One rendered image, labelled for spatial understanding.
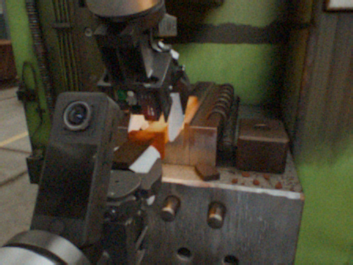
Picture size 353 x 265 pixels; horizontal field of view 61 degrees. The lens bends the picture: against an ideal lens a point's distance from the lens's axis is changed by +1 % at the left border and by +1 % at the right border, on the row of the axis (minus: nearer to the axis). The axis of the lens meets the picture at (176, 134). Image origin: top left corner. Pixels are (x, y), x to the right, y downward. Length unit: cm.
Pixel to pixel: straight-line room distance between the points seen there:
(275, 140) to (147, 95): 28
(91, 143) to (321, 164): 56
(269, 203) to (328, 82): 28
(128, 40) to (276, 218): 37
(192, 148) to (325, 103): 29
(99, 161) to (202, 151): 34
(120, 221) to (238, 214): 30
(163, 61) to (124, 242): 19
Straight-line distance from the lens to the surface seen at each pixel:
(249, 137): 52
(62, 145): 24
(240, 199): 50
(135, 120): 41
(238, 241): 55
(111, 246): 27
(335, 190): 74
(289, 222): 53
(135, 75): 32
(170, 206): 50
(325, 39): 64
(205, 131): 52
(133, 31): 28
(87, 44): 73
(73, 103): 24
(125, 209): 25
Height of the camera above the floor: 116
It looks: 20 degrees down
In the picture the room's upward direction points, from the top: straight up
